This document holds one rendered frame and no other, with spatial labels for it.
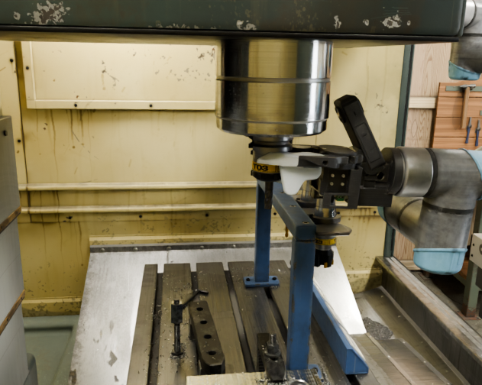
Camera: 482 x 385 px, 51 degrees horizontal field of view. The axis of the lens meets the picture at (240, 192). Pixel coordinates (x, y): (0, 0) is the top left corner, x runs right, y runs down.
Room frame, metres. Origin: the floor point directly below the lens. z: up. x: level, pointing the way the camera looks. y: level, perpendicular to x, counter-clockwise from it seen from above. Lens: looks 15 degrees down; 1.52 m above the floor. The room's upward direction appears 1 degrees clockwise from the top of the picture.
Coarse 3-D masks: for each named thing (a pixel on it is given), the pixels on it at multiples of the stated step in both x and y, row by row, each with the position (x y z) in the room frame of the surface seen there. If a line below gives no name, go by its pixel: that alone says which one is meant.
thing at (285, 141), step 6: (252, 138) 0.71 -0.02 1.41; (258, 138) 0.69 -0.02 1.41; (264, 138) 0.68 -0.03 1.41; (270, 138) 0.68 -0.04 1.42; (276, 138) 0.68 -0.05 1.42; (282, 138) 0.69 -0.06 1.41; (288, 138) 0.69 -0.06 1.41; (252, 144) 0.71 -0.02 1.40; (258, 144) 0.69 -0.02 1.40; (264, 144) 0.69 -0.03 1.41; (270, 144) 0.69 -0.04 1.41; (276, 144) 0.69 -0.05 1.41; (282, 144) 0.69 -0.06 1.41; (288, 144) 0.70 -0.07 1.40; (258, 150) 0.69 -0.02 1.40; (264, 150) 0.68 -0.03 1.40; (270, 150) 0.68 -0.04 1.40; (276, 150) 0.68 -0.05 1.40; (282, 150) 0.69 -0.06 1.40; (288, 150) 0.69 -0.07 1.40
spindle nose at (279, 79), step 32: (224, 64) 0.67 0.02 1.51; (256, 64) 0.64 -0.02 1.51; (288, 64) 0.64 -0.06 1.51; (320, 64) 0.66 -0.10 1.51; (224, 96) 0.67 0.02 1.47; (256, 96) 0.64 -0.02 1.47; (288, 96) 0.64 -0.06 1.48; (320, 96) 0.66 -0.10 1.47; (224, 128) 0.67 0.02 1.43; (256, 128) 0.64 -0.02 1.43; (288, 128) 0.64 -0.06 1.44; (320, 128) 0.67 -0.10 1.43
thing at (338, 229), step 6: (318, 228) 0.89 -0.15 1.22; (324, 228) 0.89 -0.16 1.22; (330, 228) 0.89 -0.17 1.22; (336, 228) 0.89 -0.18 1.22; (342, 228) 0.89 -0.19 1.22; (348, 228) 0.90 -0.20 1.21; (318, 234) 0.87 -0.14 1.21; (324, 234) 0.87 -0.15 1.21; (330, 234) 0.87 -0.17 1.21; (336, 234) 0.87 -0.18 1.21; (342, 234) 0.87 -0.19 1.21; (348, 234) 0.87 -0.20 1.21
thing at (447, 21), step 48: (0, 0) 0.55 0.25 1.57; (48, 0) 0.56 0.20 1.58; (96, 0) 0.56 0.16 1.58; (144, 0) 0.57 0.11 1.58; (192, 0) 0.58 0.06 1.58; (240, 0) 0.58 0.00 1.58; (288, 0) 0.59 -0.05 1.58; (336, 0) 0.60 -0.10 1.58; (384, 0) 0.60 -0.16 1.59; (432, 0) 0.61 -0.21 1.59
